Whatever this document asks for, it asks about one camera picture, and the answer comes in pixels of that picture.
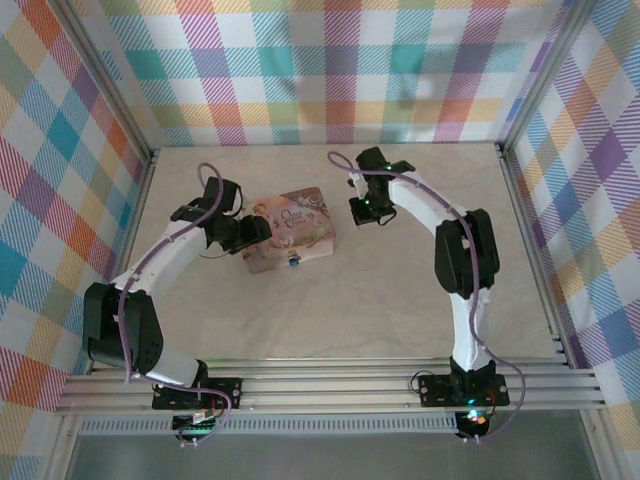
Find green left controller board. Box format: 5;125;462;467
171;409;222;437

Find aluminium frame post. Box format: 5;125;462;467
55;0;157;162
498;0;597;152

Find aluminium table side rail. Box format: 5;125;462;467
495;143;575;370
113;148;160;284

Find right controller board with LEDs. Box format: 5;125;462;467
456;408;492;440

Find grey slotted cable duct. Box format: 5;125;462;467
78;417;459;436

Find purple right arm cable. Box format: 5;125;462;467
326;151;527;445

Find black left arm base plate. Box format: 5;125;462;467
151;375;244;412

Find wide aluminium mounting rail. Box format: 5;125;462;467
53;356;609;415

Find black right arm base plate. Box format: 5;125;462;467
418;371;511;408

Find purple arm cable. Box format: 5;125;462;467
118;161;237;447
326;151;527;445

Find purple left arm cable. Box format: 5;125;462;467
118;161;237;447

